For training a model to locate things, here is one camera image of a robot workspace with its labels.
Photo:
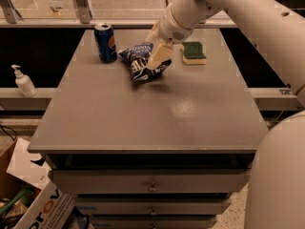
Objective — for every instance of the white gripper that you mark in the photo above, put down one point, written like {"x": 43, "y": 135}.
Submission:
{"x": 172, "y": 30}

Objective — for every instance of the blue chip bag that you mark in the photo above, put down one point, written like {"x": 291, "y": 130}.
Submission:
{"x": 136, "y": 59}

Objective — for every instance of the blue pepsi can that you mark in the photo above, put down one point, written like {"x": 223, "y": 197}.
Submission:
{"x": 104, "y": 37}

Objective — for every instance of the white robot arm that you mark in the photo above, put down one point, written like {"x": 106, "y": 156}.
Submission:
{"x": 271, "y": 51}

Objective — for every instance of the green yellow sponge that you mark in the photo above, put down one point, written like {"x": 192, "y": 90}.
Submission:
{"x": 193, "y": 53}

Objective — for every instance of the grey drawer cabinet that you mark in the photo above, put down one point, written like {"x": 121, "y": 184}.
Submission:
{"x": 190, "y": 118}

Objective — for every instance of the white pump bottle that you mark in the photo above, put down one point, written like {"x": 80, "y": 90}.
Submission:
{"x": 24, "y": 83}

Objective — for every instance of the top grey drawer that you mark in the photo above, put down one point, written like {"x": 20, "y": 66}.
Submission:
{"x": 149, "y": 181}

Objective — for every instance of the grey drawer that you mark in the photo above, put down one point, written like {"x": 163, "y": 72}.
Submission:
{"x": 153, "y": 206}
{"x": 149, "y": 181}
{"x": 164, "y": 222}

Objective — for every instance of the middle grey drawer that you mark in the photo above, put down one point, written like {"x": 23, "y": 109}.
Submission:
{"x": 153, "y": 206}

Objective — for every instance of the bottom grey drawer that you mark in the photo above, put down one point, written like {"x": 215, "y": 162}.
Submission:
{"x": 164, "y": 222}

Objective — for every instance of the white printed cardboard box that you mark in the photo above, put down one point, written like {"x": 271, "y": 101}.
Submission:
{"x": 51, "y": 207}

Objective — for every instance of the brown cardboard box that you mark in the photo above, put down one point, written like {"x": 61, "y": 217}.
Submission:
{"x": 9, "y": 184}

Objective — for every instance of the middle metal railing post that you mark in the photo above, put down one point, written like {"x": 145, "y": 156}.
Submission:
{"x": 84, "y": 11}

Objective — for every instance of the left metal railing post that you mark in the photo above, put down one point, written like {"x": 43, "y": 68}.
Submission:
{"x": 11, "y": 14}

